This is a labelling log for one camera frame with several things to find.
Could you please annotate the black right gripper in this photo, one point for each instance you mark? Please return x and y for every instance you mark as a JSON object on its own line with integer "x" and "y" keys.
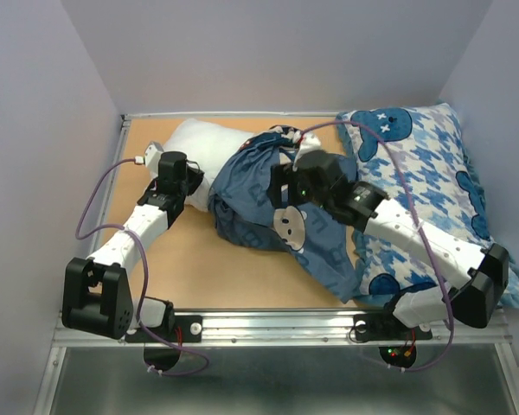
{"x": 282, "y": 175}

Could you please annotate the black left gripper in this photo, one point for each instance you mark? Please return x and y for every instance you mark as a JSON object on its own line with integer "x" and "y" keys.
{"x": 196, "y": 176}

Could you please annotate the white pillow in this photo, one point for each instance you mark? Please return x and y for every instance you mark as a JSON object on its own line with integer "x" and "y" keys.
{"x": 208, "y": 144}

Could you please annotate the blue letter-print pillowcase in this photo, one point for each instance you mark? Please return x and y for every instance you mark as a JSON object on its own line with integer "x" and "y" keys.
{"x": 244, "y": 215}

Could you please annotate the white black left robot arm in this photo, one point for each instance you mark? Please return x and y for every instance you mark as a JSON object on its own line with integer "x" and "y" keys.
{"x": 97, "y": 296}

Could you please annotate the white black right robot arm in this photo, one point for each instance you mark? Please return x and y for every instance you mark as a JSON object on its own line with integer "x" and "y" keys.
{"x": 472, "y": 278}

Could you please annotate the blue houndstooth bear pillow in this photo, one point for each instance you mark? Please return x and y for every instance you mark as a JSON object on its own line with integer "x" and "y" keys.
{"x": 413, "y": 153}

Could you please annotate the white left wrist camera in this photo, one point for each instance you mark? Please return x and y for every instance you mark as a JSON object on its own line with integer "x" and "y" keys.
{"x": 152, "y": 155}

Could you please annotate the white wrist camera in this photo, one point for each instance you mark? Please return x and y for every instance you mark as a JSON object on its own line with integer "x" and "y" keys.
{"x": 152, "y": 155}
{"x": 307, "y": 143}

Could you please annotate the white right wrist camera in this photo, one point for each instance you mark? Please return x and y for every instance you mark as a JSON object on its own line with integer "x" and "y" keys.
{"x": 307, "y": 143}

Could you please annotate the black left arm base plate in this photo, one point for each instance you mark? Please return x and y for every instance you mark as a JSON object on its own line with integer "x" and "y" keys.
{"x": 178, "y": 329}

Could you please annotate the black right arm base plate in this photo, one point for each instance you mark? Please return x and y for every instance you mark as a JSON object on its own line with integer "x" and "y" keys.
{"x": 381, "y": 327}

